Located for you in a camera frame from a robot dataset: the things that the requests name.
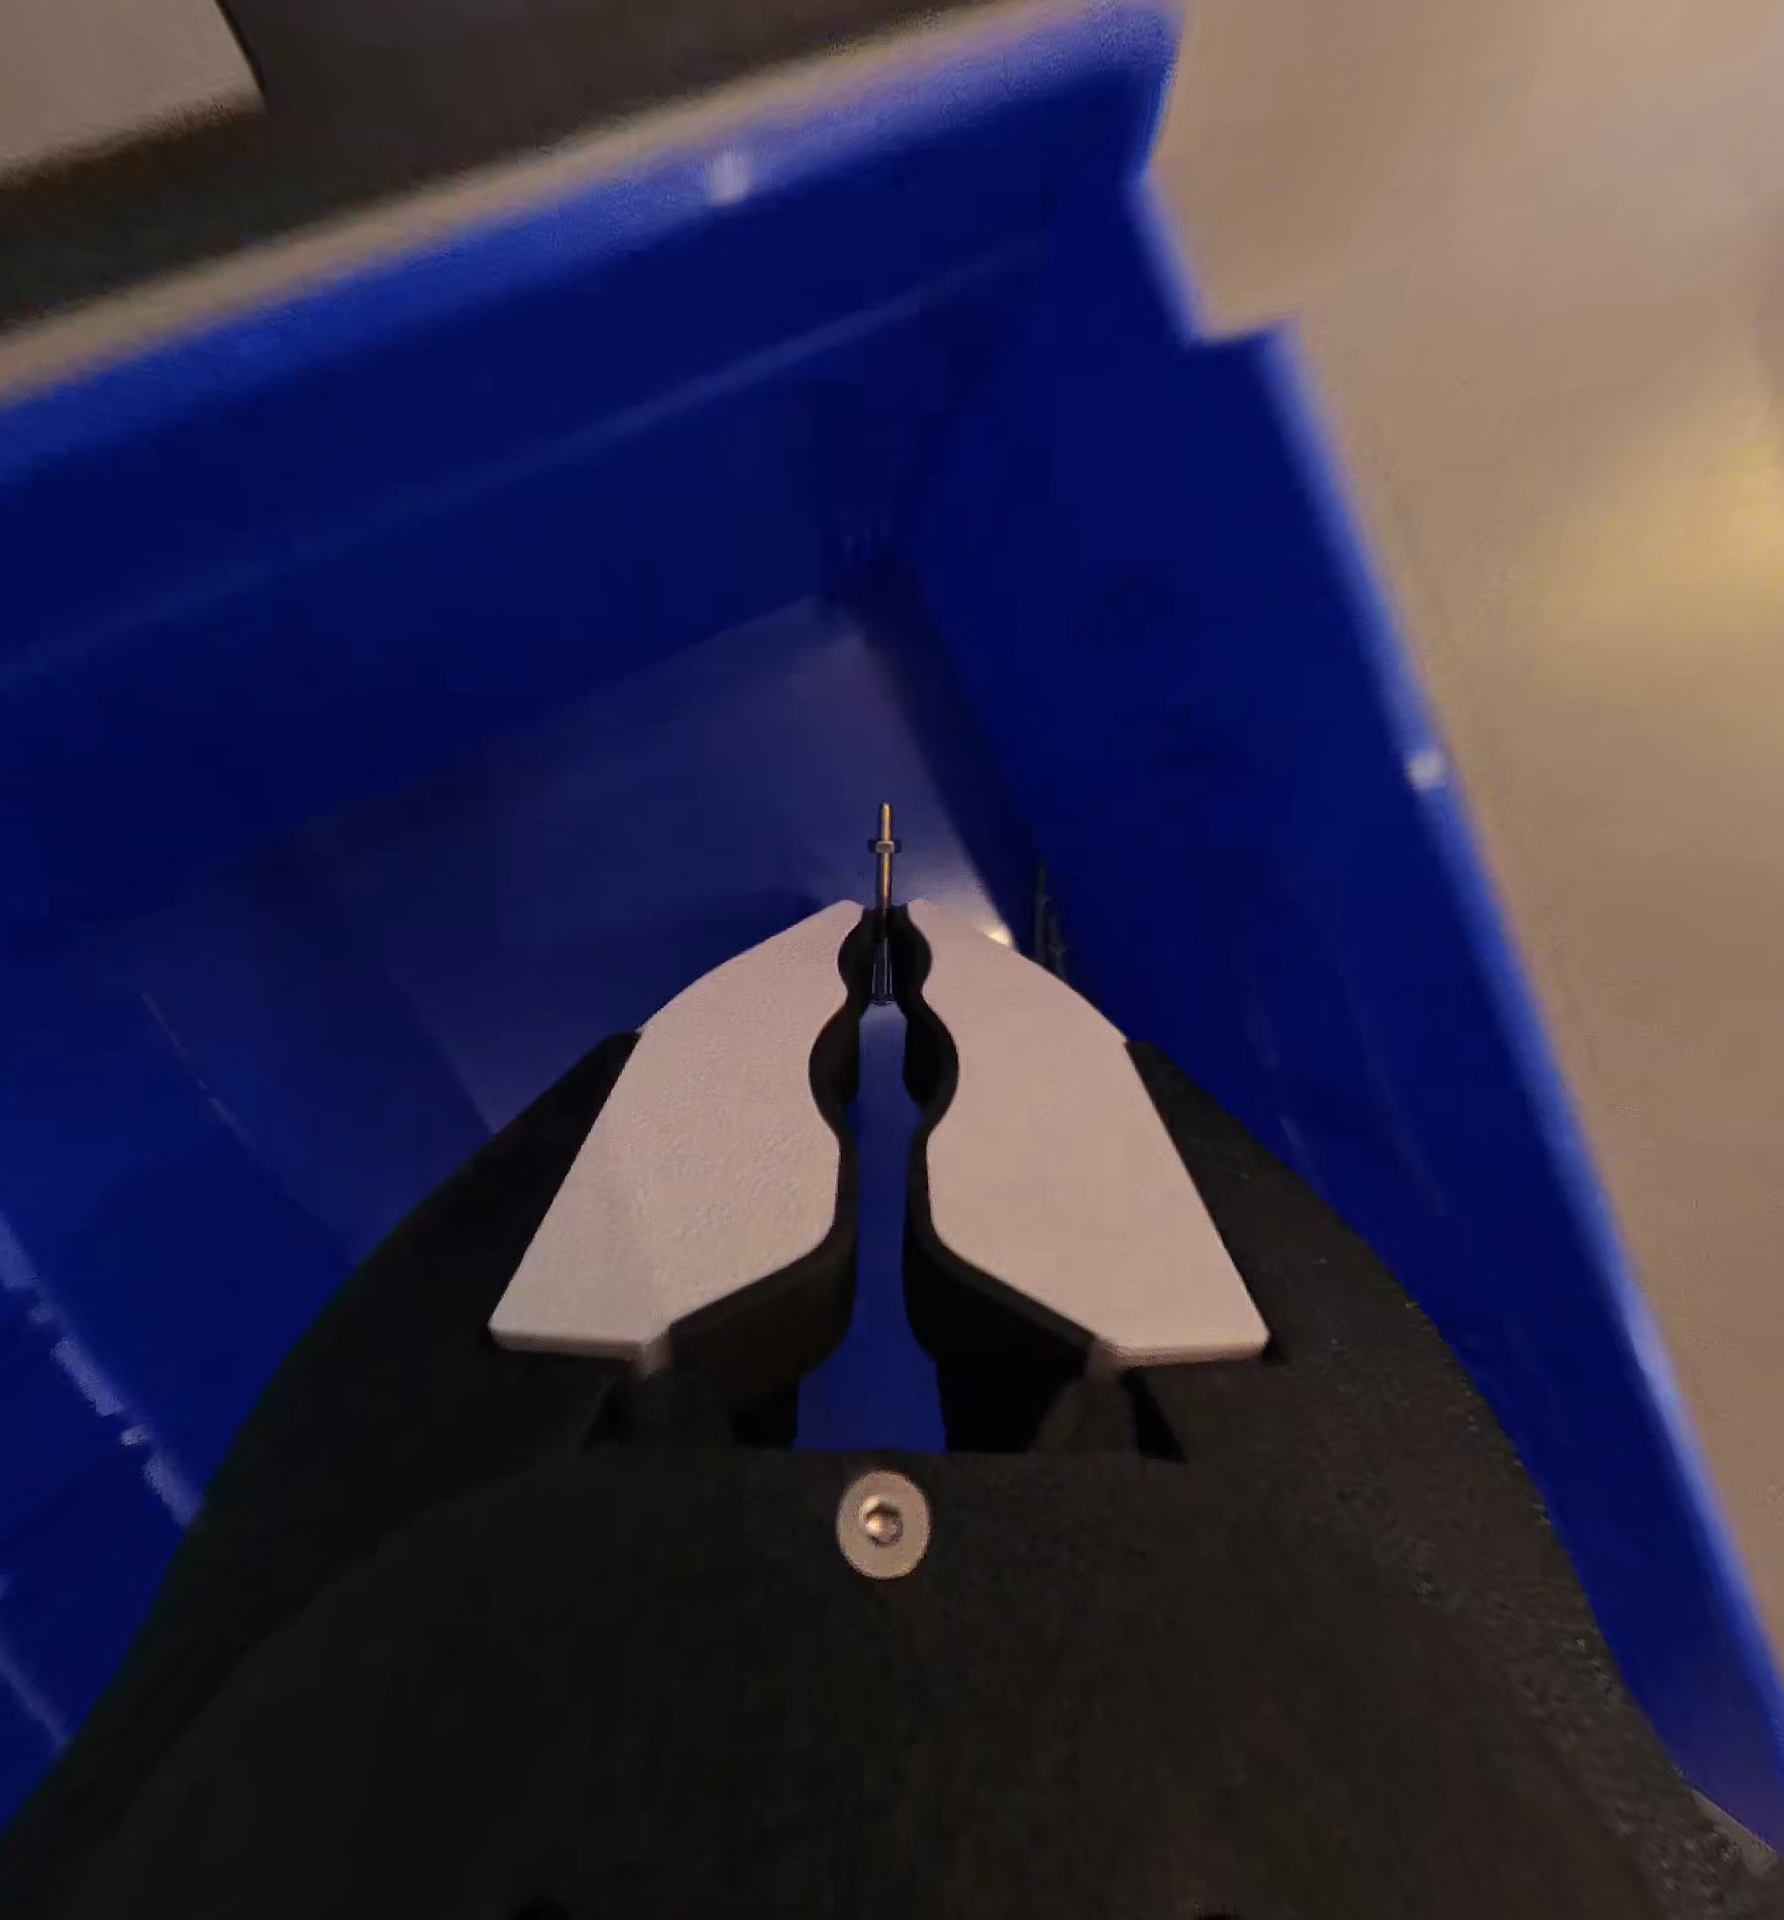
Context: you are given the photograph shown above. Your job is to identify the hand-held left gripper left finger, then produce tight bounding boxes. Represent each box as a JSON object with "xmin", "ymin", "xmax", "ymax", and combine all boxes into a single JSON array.
[{"xmin": 486, "ymin": 896, "xmax": 879, "ymax": 1451}]

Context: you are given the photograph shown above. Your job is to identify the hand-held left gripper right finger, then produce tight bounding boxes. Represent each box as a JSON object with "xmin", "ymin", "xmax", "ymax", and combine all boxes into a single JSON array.
[{"xmin": 896, "ymin": 896, "xmax": 1273, "ymax": 1453}]

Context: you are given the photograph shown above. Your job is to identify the blue plastic bin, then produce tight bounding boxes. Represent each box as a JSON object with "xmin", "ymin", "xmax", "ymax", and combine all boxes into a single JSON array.
[{"xmin": 0, "ymin": 0, "xmax": 1784, "ymax": 1883}]

